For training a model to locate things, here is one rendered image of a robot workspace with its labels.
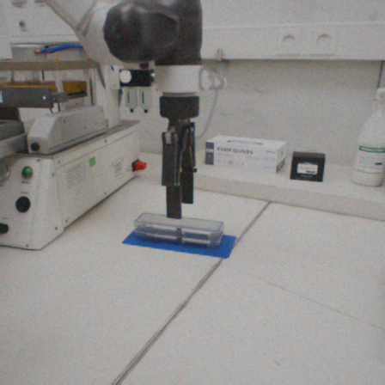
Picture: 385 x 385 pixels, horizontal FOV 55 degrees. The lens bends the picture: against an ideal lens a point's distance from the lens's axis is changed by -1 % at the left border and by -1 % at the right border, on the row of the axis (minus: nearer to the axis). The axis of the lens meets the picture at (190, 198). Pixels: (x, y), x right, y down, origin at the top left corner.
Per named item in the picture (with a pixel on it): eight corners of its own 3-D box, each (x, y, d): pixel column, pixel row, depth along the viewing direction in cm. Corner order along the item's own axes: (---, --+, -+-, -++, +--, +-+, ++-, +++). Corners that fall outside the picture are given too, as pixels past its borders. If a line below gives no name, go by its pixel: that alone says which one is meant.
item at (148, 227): (132, 231, 78) (131, 222, 77) (143, 221, 83) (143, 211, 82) (218, 243, 73) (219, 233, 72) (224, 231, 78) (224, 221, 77)
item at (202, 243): (133, 240, 79) (133, 230, 78) (143, 229, 84) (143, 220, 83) (218, 252, 74) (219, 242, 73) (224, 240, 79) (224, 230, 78)
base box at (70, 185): (51, 168, 130) (45, 119, 124) (150, 175, 121) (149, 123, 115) (-89, 232, 82) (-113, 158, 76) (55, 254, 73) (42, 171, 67)
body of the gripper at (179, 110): (168, 93, 73) (168, 139, 76) (151, 96, 66) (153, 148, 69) (204, 94, 71) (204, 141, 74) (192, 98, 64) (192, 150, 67)
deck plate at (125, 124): (45, 119, 125) (45, 115, 124) (140, 122, 116) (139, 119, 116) (-79, 149, 83) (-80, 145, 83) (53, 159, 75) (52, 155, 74)
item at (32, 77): (23, 94, 103) (18, 58, 100) (93, 96, 98) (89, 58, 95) (-25, 101, 88) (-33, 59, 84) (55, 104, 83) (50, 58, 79)
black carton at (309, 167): (290, 173, 109) (292, 150, 106) (321, 176, 106) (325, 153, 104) (289, 179, 103) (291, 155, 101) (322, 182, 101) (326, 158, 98)
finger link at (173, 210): (181, 184, 70) (180, 186, 70) (181, 218, 73) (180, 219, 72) (167, 183, 71) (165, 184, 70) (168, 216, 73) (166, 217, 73)
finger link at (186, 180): (179, 172, 78) (180, 171, 78) (179, 203, 80) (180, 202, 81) (192, 173, 77) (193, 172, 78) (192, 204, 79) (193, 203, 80)
